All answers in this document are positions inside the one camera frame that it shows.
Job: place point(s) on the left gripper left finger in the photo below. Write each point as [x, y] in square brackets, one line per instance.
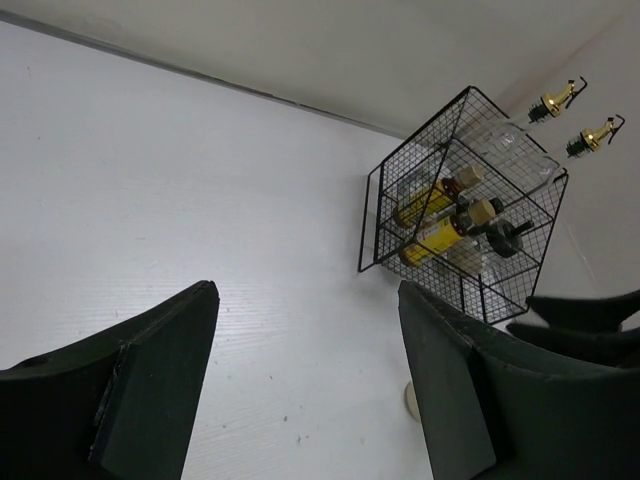
[119, 404]

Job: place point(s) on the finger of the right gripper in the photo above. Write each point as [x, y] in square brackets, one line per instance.
[596, 340]
[603, 315]

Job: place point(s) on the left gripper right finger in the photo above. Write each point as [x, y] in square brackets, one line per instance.
[493, 406]

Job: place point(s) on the white powder jar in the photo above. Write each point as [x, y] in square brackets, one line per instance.
[488, 246]
[411, 401]

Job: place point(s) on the oil bottle with dark contents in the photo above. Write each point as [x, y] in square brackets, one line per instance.
[585, 142]

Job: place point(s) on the yellow label brown bottle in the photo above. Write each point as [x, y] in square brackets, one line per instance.
[421, 194]
[433, 239]

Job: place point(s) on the clear oil bottle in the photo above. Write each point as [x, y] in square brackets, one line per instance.
[506, 144]

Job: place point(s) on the brown spice jar black lid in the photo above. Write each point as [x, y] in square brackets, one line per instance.
[477, 216]

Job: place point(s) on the black wire basket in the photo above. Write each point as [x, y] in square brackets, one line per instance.
[444, 214]

